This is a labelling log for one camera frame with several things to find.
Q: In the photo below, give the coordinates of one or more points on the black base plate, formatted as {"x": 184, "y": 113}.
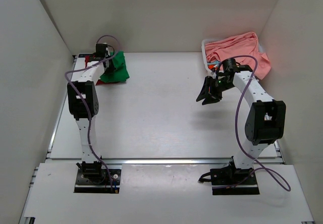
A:
{"x": 229, "y": 180}
{"x": 93, "y": 178}

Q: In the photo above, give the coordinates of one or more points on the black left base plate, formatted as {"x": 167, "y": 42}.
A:
{"x": 93, "y": 178}

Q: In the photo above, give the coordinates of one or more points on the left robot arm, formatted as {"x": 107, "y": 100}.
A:
{"x": 84, "y": 106}

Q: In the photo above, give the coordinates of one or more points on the white plastic basket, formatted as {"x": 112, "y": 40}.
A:
{"x": 205, "y": 57}

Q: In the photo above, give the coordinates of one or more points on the folded red t-shirt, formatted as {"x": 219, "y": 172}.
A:
{"x": 95, "y": 70}

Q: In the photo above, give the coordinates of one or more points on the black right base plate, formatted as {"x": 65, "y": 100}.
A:
{"x": 229, "y": 180}

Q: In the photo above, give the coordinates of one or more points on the aluminium table rail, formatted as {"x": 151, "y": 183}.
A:
{"x": 164, "y": 161}

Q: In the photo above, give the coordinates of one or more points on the green t-shirt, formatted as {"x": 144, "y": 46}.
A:
{"x": 119, "y": 74}

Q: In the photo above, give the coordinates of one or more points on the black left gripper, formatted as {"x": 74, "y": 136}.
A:
{"x": 111, "y": 67}

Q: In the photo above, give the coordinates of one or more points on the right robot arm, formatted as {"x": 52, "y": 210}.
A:
{"x": 266, "y": 119}

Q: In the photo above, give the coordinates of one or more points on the pink t-shirt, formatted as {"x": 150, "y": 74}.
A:
{"x": 239, "y": 51}

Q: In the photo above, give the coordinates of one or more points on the orange garment in basket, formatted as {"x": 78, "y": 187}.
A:
{"x": 213, "y": 65}

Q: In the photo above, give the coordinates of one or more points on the white front board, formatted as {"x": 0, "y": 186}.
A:
{"x": 163, "y": 194}

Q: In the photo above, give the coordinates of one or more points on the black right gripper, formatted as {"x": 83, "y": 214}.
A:
{"x": 215, "y": 88}

